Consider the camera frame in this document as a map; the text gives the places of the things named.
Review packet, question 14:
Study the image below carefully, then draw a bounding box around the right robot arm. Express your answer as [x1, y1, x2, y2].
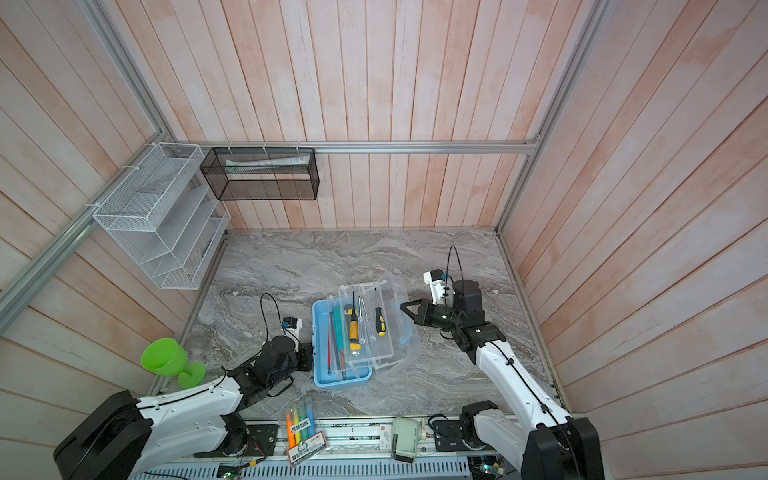
[400, 280, 605, 479]

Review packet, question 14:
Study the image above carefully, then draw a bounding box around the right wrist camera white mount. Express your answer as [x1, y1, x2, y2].
[423, 269, 450, 305]

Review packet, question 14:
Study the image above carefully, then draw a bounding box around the green plastic cup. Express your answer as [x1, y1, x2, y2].
[141, 338, 206, 389]

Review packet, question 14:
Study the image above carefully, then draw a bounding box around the highlighter marker pack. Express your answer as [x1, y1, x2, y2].
[285, 399, 328, 467]

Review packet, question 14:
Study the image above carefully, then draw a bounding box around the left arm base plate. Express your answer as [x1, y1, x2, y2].
[193, 424, 280, 458]

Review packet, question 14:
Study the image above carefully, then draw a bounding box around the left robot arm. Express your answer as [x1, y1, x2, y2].
[53, 335, 313, 479]

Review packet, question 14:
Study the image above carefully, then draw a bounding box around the red pencil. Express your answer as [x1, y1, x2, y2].
[326, 324, 333, 377]

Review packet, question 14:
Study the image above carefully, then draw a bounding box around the black wire mesh basket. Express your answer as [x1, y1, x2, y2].
[200, 146, 320, 201]

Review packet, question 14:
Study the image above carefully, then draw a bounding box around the aluminium front rail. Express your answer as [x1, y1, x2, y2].
[103, 412, 602, 466]

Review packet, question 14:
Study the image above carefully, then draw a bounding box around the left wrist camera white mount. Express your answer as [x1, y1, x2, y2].
[281, 316, 303, 343]

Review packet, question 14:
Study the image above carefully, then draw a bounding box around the white wire mesh shelf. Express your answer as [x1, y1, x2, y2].
[94, 143, 230, 290]

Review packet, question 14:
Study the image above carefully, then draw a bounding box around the yellow black utility knife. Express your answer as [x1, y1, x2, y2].
[342, 304, 357, 328]

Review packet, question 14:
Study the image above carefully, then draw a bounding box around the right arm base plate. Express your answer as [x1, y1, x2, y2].
[428, 416, 485, 452]

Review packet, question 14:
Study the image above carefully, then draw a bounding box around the white green electronic box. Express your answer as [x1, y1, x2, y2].
[392, 417, 420, 463]

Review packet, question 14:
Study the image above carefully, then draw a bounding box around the teal handled screwdriver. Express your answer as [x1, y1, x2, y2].
[332, 307, 346, 369]

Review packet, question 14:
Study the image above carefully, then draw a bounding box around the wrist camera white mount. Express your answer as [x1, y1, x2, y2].
[423, 269, 450, 305]
[281, 316, 303, 343]

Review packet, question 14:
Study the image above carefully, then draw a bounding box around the blue plastic tool box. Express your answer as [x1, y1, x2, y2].
[312, 273, 422, 390]

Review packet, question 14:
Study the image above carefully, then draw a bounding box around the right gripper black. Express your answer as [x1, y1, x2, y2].
[402, 298, 463, 333]

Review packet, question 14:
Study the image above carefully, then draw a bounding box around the black short screwdriver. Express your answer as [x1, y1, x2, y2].
[374, 287, 387, 337]

